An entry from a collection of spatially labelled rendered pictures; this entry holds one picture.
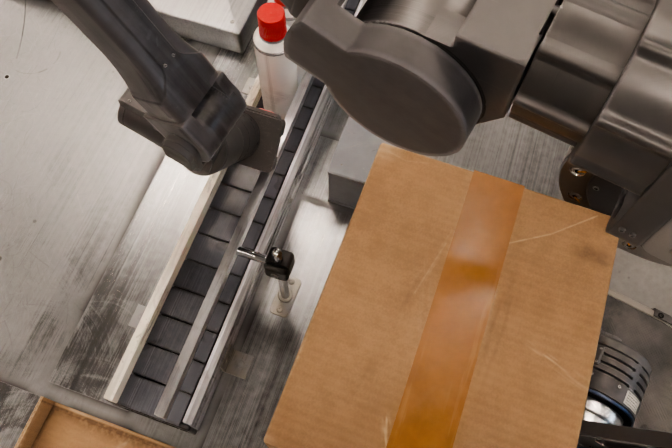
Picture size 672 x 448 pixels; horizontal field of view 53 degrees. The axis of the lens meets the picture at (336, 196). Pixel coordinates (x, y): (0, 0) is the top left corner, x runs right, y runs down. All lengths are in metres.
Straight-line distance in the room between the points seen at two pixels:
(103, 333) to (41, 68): 0.45
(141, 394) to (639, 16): 0.70
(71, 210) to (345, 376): 0.56
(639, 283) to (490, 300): 1.37
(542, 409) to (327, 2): 0.40
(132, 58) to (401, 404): 0.36
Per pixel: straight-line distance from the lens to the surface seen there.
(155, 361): 0.85
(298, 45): 0.32
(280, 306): 0.90
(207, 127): 0.63
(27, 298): 0.99
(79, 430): 0.91
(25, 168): 1.07
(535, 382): 0.60
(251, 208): 0.81
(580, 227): 0.66
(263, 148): 0.79
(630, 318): 1.65
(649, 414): 1.61
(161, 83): 0.59
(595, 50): 0.29
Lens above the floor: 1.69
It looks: 64 degrees down
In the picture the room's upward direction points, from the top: 1 degrees clockwise
